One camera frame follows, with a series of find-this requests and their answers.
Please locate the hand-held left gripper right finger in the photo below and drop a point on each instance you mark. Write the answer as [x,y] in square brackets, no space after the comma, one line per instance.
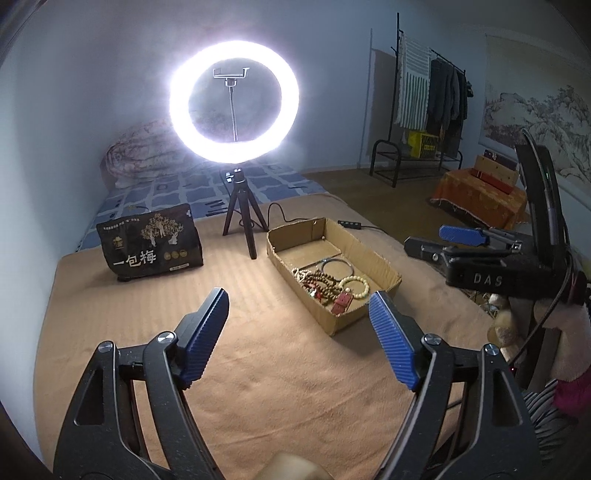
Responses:
[392,341]

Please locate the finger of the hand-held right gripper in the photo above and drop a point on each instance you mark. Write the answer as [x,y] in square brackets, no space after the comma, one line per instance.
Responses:
[427,250]
[461,234]

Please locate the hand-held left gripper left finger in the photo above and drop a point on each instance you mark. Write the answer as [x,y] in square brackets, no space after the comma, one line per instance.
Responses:
[205,337]

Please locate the red pouch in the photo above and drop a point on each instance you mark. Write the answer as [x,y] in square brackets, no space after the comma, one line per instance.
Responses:
[342,303]

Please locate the blue bangle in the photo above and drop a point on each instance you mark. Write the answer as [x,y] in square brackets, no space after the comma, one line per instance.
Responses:
[322,267]

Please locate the person's right forearm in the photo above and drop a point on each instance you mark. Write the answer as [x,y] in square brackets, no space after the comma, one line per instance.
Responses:
[568,332]

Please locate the orange cloth covered stand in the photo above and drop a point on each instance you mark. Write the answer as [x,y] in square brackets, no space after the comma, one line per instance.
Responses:
[475,203]

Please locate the beige fluffy cloth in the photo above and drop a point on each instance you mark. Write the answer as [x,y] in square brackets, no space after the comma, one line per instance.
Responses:
[503,323]

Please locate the small cardboard box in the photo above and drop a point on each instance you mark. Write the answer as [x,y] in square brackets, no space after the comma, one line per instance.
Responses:
[489,164]

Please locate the yellow crate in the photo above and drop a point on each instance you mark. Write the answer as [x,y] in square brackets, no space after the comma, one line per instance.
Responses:
[422,145]

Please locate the black snack bag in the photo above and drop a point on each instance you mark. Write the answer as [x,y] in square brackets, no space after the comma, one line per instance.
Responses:
[147,249]

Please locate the pink cloth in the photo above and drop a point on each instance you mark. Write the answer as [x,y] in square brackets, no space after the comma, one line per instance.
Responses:
[575,394]

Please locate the landscape scroll painting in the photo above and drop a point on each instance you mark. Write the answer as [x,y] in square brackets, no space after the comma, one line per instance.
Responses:
[531,115]

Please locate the black tripod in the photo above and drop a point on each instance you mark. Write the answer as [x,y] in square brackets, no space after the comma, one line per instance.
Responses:
[240,203]

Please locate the dark hanging clothes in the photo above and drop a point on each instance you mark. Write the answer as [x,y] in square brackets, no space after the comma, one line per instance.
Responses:
[443,97]

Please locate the blue patterned bedsheet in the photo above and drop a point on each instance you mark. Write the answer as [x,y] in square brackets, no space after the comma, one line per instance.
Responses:
[184,189]

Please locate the beige rounded object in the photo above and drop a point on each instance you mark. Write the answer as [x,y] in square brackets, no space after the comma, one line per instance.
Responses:
[300,468]

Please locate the striped fringed towel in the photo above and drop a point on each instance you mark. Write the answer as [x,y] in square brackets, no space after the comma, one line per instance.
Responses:
[413,83]

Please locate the striped grey clothing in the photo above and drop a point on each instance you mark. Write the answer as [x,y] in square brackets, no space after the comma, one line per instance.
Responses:
[554,434]

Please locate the folded floral quilt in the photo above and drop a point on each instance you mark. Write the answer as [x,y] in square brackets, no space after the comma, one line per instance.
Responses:
[134,157]

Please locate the black clothes rack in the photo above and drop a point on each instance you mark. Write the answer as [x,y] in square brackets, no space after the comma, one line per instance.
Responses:
[397,32]

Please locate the phone holder clamp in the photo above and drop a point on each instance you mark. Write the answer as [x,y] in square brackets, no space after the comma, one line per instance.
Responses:
[231,74]

